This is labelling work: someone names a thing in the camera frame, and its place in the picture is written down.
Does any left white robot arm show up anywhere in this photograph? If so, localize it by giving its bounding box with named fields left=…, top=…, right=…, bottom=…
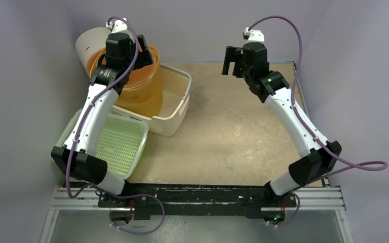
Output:
left=51, top=33, right=153, bottom=207

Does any peach plastic bucket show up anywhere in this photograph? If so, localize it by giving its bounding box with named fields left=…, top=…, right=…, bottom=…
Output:
left=85, top=48, right=106, bottom=78

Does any cream plastic storage basket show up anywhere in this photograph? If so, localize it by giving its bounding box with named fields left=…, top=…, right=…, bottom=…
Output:
left=111, top=64, right=192, bottom=137

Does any cylindrical mini drawer cabinet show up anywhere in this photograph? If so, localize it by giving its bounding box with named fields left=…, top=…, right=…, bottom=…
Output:
left=75, top=27, right=111, bottom=70

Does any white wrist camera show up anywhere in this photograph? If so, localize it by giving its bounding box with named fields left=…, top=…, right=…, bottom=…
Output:
left=105, top=18, right=130, bottom=34
left=243, top=27, right=264, bottom=44

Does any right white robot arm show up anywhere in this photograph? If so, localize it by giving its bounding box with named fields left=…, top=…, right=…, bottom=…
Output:
left=222, top=42, right=342, bottom=206

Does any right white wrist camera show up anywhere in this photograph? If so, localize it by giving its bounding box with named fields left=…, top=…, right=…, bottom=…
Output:
left=243, top=27, right=264, bottom=44

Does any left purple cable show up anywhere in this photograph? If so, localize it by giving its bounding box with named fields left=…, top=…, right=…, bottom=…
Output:
left=65, top=17, right=166, bottom=235

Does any yellow mesh waste basket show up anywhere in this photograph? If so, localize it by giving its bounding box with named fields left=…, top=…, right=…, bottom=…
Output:
left=89, top=44, right=164, bottom=118

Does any purple cable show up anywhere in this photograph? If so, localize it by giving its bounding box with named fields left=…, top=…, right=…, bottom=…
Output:
left=248, top=15, right=389, bottom=229
left=65, top=17, right=166, bottom=235

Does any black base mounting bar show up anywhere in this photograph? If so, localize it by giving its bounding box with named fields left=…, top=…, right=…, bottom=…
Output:
left=96, top=183, right=297, bottom=221

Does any white perforated strainer basket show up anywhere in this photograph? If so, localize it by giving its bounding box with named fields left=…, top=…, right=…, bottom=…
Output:
left=70, top=113, right=148, bottom=184

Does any aluminium frame rail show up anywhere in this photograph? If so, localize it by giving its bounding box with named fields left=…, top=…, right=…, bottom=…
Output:
left=38, top=186, right=355, bottom=243

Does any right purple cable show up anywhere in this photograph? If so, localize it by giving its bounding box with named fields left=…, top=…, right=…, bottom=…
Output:
left=248, top=15, right=389, bottom=229

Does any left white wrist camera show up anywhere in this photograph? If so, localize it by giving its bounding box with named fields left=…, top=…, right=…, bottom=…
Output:
left=105, top=18, right=130, bottom=34

